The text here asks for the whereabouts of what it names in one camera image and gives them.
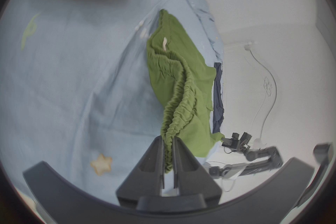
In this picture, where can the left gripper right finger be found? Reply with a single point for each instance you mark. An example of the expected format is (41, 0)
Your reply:
(191, 173)

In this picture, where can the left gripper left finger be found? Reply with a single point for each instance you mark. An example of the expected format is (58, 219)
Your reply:
(147, 170)

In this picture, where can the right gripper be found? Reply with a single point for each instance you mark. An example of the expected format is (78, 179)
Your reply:
(232, 144)

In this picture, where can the green shorts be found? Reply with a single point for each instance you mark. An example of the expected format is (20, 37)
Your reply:
(173, 73)

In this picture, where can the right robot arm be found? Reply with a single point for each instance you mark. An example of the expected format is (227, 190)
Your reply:
(262, 156)

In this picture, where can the dark blue garment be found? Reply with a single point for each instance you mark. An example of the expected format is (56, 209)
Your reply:
(217, 102)

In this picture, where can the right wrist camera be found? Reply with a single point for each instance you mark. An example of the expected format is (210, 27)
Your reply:
(235, 135)

